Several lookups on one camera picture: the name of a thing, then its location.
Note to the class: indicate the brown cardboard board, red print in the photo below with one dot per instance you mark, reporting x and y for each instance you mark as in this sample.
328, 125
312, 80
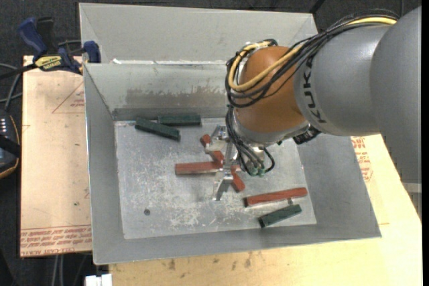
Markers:
53, 150

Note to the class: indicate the black cylinder on white bracket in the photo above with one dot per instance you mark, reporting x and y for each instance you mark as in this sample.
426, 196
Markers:
304, 136

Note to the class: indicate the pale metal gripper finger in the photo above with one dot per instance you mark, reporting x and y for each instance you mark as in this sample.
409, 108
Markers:
230, 182
220, 191

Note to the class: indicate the grey metal bin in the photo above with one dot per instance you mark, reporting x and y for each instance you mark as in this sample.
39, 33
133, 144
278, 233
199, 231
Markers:
161, 184

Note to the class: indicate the red-brown flat block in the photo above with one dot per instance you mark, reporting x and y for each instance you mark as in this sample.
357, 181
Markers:
275, 197
238, 181
194, 168

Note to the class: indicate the dark green flat block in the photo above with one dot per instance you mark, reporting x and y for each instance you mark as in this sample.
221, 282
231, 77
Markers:
179, 120
157, 129
281, 215

